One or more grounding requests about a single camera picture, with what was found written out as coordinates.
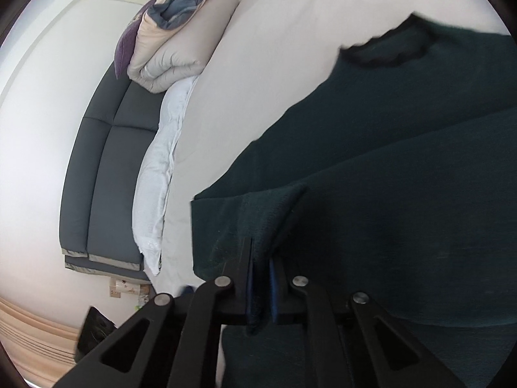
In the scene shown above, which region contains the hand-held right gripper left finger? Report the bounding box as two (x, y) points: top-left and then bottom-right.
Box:
(52, 238), (259, 388)

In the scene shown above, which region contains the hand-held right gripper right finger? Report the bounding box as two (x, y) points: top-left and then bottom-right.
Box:
(269, 256), (465, 388)

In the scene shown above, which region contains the dark green sweater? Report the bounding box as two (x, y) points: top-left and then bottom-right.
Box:
(191, 13), (517, 388)

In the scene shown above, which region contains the white pillow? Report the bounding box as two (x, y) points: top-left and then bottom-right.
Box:
(133, 75), (200, 277)

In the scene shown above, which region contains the black object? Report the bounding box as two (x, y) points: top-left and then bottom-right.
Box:
(77, 306), (118, 362)

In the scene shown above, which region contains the grey padded headboard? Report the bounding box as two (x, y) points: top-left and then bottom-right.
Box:
(59, 65), (166, 284)

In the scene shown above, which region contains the bed with white sheet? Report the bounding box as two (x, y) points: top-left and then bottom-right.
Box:
(149, 0), (510, 292)

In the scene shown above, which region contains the folded beige duvet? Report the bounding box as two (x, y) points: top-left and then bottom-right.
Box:
(127, 0), (241, 93)

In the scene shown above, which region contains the purple pillow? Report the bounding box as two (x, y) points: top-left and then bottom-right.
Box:
(115, 0), (156, 79)

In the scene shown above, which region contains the blue-grey crumpled cloth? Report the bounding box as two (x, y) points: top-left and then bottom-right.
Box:
(150, 0), (225, 31)

